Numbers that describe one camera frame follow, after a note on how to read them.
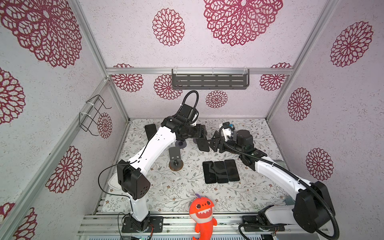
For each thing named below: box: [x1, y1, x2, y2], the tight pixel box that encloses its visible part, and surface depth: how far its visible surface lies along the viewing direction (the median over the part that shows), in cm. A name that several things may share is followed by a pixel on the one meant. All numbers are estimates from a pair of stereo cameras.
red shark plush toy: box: [189, 193, 218, 240], surface depth 71 cm
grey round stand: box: [175, 140, 187, 149], surface depth 108 cm
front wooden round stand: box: [168, 147, 184, 172], surface depth 92 cm
